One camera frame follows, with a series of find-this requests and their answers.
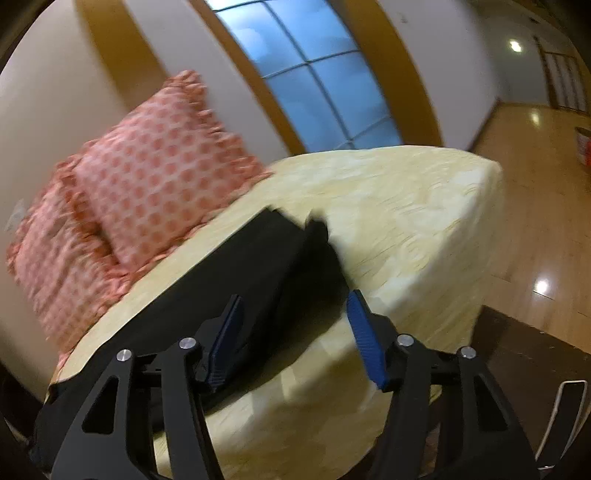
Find wooden door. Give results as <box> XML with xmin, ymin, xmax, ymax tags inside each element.
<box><xmin>536</xmin><ymin>36</ymin><xmax>583</xmax><ymax>112</ymax></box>

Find white strap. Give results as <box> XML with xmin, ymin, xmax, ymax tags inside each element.
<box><xmin>534</xmin><ymin>380</ymin><xmax>588</xmax><ymax>468</ymax></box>

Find yellow bed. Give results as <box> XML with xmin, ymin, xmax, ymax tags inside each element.
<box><xmin>46</xmin><ymin>145</ymin><xmax>505</xmax><ymax>480</ymax></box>

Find small pink patterned pillow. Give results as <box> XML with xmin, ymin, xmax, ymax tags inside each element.
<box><xmin>6</xmin><ymin>156</ymin><xmax>134</xmax><ymax>353</ymax></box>

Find black pants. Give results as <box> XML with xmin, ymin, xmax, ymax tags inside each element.
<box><xmin>30</xmin><ymin>207</ymin><xmax>352</xmax><ymax>467</ymax></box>

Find red and white bucket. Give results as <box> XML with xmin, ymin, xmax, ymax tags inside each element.
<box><xmin>573</xmin><ymin>126</ymin><xmax>591</xmax><ymax>167</ymax></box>

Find blue grid window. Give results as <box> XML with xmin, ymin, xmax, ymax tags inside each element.
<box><xmin>203</xmin><ymin>0</ymin><xmax>402</xmax><ymax>155</ymax></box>

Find large pink patterned pillow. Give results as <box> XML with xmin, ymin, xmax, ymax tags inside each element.
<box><xmin>61</xmin><ymin>70</ymin><xmax>274</xmax><ymax>280</ymax></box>

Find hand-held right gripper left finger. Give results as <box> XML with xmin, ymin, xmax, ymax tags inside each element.
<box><xmin>50</xmin><ymin>294</ymin><xmax>245</xmax><ymax>480</ymax></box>

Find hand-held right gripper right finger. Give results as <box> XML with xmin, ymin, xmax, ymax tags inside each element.
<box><xmin>346</xmin><ymin>289</ymin><xmax>541</xmax><ymax>480</ymax></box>

